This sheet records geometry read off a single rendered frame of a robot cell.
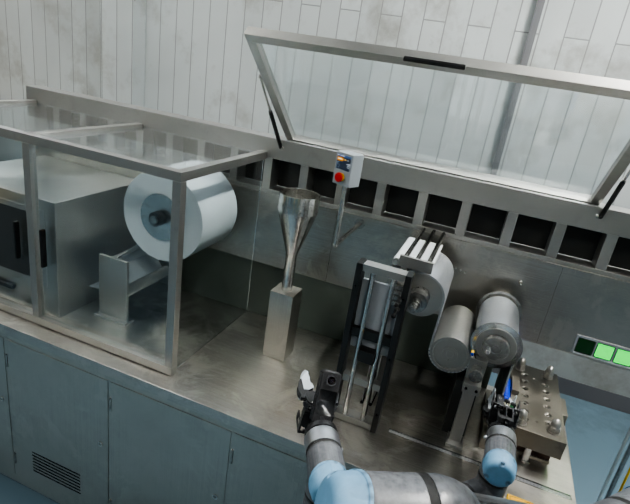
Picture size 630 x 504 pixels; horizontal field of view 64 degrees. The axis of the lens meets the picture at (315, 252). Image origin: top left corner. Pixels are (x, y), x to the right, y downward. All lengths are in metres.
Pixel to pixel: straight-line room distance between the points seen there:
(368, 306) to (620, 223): 0.84
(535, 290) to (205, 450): 1.24
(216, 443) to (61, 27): 3.90
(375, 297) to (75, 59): 3.86
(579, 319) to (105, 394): 1.66
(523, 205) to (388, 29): 2.09
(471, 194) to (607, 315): 0.60
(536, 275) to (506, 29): 2.01
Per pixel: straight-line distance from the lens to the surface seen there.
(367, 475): 0.72
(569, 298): 1.90
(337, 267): 1.97
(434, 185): 1.81
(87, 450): 2.22
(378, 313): 1.51
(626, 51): 3.59
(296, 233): 1.69
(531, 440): 1.72
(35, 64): 5.19
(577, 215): 1.82
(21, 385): 2.30
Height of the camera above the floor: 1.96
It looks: 21 degrees down
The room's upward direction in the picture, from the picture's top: 9 degrees clockwise
